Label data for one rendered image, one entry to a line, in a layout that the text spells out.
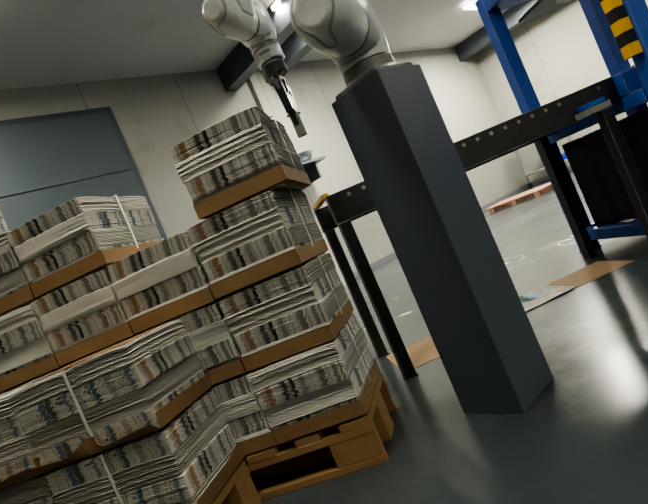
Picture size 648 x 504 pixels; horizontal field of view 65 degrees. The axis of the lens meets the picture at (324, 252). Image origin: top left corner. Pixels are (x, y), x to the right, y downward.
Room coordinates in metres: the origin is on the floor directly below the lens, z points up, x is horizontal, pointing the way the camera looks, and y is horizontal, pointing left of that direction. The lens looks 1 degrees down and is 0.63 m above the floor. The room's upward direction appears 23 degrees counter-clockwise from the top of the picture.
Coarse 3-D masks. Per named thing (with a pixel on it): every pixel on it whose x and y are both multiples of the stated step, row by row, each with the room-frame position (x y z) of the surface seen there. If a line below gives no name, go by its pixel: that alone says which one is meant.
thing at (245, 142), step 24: (240, 120) 1.43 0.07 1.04; (264, 120) 1.48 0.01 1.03; (192, 144) 1.45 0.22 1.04; (216, 144) 1.44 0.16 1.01; (240, 144) 1.43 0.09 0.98; (264, 144) 1.41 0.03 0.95; (192, 168) 1.45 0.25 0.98; (216, 168) 1.44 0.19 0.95; (240, 168) 1.43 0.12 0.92; (264, 168) 1.42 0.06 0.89; (192, 192) 1.46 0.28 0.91; (216, 192) 1.45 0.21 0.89; (264, 192) 1.45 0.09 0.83
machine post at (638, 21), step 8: (624, 0) 1.98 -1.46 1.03; (632, 0) 1.98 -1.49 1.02; (640, 0) 1.98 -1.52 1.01; (632, 8) 1.98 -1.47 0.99; (640, 8) 1.98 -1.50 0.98; (632, 16) 1.98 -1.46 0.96; (640, 16) 1.98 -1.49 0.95; (632, 24) 1.99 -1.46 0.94; (640, 24) 1.98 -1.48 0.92; (640, 32) 1.98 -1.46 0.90; (640, 40) 1.98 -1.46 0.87; (640, 56) 2.01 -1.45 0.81; (640, 64) 2.03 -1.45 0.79; (640, 72) 2.04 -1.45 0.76
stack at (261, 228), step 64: (128, 256) 1.53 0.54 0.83; (192, 256) 1.48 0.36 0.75; (256, 256) 1.44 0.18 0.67; (320, 256) 1.64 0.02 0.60; (0, 320) 1.64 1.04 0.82; (64, 320) 1.59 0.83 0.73; (128, 320) 1.56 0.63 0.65; (192, 320) 1.51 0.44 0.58; (256, 320) 1.46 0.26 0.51; (320, 320) 1.42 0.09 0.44; (256, 384) 1.48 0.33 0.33; (320, 384) 1.43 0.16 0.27; (384, 384) 1.75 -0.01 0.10; (320, 448) 1.45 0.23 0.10; (384, 448) 1.43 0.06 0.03
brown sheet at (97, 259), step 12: (96, 252) 1.54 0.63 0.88; (108, 252) 1.57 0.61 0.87; (120, 252) 1.62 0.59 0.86; (132, 252) 1.68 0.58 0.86; (72, 264) 1.56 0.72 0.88; (84, 264) 1.56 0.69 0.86; (96, 264) 1.55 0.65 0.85; (48, 276) 1.59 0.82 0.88; (60, 276) 1.58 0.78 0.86; (72, 276) 1.57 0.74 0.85; (36, 288) 1.60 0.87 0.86; (48, 288) 1.59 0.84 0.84
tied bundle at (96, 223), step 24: (48, 216) 1.57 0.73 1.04; (72, 216) 1.55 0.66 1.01; (96, 216) 1.59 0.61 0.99; (120, 216) 1.71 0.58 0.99; (144, 216) 1.84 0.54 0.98; (24, 240) 1.60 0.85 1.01; (48, 240) 1.58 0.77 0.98; (72, 240) 1.56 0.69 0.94; (96, 240) 1.55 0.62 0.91; (120, 240) 1.66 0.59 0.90; (144, 240) 1.79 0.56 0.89; (24, 264) 1.61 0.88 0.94; (48, 264) 1.59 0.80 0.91
